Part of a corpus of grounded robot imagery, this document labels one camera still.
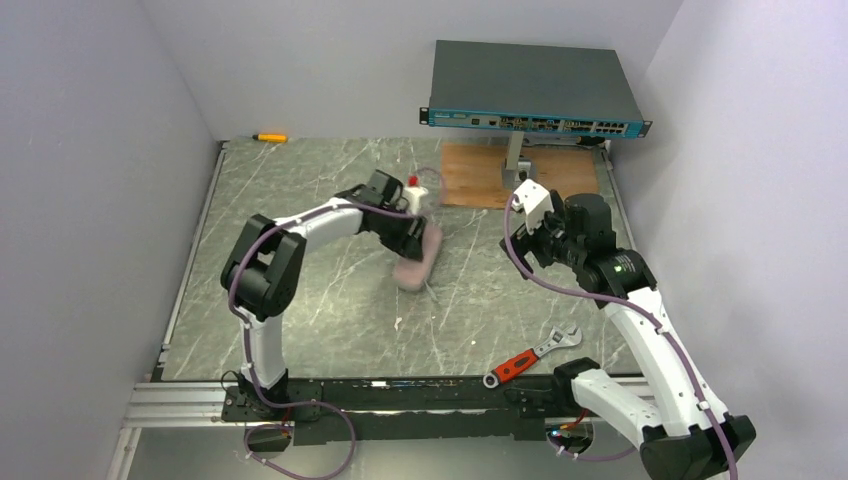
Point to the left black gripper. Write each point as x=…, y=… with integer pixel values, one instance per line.
x=411, y=238

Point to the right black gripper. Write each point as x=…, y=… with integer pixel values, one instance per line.
x=530, y=241

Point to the pink umbrella case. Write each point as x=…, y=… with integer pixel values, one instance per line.
x=411, y=275

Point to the wooden base board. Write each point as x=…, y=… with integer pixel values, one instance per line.
x=474, y=174

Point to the network switch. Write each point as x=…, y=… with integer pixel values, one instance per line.
x=531, y=89

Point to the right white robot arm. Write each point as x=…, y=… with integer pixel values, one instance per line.
x=686, y=431

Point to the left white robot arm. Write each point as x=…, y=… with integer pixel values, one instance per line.
x=262, y=273

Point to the black yellow tool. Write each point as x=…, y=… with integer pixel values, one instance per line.
x=590, y=141

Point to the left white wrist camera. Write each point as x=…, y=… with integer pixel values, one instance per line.
x=415, y=197

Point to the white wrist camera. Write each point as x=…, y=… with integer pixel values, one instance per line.
x=415, y=197
x=533, y=201

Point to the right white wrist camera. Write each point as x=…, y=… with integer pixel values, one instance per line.
x=533, y=201

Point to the red handled adjustable wrench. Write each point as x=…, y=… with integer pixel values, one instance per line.
x=558, y=338

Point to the yellow handled screwdriver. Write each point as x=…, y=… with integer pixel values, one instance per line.
x=270, y=138

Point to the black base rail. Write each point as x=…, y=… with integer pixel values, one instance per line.
x=411, y=408

